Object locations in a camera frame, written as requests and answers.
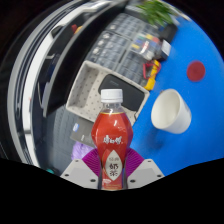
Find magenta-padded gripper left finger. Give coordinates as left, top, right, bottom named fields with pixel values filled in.
left=60, top=147, right=103, bottom=190

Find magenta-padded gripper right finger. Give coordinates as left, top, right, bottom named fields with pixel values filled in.
left=123, top=147, right=165, bottom=190

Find red drink bottle white cap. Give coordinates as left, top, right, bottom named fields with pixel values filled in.
left=90, top=88, right=135, bottom=191

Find grey box with blue sticker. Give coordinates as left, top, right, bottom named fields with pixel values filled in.
left=69, top=115, right=98, bottom=148

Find white cup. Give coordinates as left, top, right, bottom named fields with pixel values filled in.
left=150, top=88, right=193, bottom=135

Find grey perforated tray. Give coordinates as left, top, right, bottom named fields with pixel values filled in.
left=65, top=60, right=151, bottom=128

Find black flat case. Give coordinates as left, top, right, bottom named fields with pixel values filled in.
left=99, top=73, right=146, bottom=113

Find yellow and red hand tool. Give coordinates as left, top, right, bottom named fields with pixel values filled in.
left=142, top=59, right=162, bottom=92

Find flat round red coaster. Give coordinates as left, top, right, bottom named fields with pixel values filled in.
left=186, top=60, right=207, bottom=83

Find small white box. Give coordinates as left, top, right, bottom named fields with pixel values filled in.
left=160, top=39, right=173, bottom=62

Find clear compartment parts box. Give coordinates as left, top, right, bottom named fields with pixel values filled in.
left=86, top=29, right=130, bottom=72

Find clear box with colourful parts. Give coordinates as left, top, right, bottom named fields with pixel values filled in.
left=130, top=31, right=165, bottom=62

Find green potted plant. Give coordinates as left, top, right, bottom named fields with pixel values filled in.
left=135, top=0, right=179, bottom=27

